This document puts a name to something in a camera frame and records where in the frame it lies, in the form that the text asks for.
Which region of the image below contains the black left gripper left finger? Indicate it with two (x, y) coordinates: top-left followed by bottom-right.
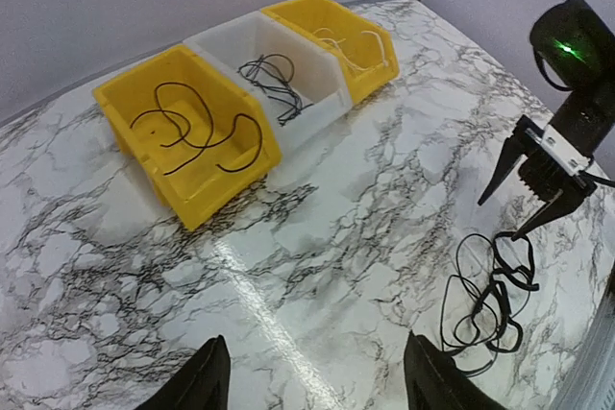
(136, 335), (231, 410)

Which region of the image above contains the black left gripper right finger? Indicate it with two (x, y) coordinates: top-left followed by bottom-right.
(404, 331), (504, 410)

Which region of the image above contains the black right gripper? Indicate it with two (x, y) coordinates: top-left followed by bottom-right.
(478, 115), (596, 240)

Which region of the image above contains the white thin cable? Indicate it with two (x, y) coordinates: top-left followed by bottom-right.
(311, 28), (371, 70)

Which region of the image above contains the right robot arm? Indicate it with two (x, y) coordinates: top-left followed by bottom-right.
(478, 0), (614, 240)

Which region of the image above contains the right yellow bin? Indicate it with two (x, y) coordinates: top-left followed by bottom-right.
(261, 0), (400, 105)

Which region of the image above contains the yellow bin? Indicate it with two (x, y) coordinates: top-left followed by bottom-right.
(261, 0), (400, 105)
(93, 45), (282, 230)

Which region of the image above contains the left yellow bin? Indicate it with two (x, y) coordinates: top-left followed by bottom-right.
(93, 45), (282, 230)

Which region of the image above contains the white translucent bin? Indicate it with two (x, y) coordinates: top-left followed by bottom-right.
(184, 12), (353, 155)

